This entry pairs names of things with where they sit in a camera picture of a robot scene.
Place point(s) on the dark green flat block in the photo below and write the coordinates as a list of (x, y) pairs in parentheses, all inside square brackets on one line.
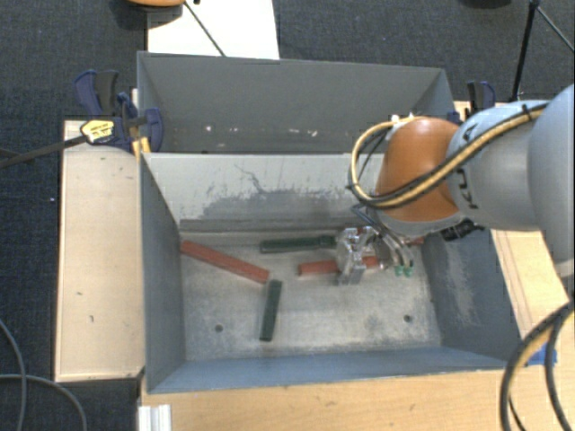
[(271, 310), (296, 243)]

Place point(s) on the pale wood flat board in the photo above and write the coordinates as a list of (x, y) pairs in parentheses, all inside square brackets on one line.
[(99, 263)]

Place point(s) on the red-brown block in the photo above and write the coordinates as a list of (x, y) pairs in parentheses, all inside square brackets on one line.
[(319, 267), (224, 261)]

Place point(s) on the grey metal bin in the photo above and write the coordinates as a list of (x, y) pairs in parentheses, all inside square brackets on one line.
[(314, 312)]

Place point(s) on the black cylinder on white bracket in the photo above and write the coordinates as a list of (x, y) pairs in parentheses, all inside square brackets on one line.
[(460, 231)]

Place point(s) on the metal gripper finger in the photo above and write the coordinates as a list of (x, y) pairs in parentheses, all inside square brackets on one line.
[(351, 275), (349, 245)]

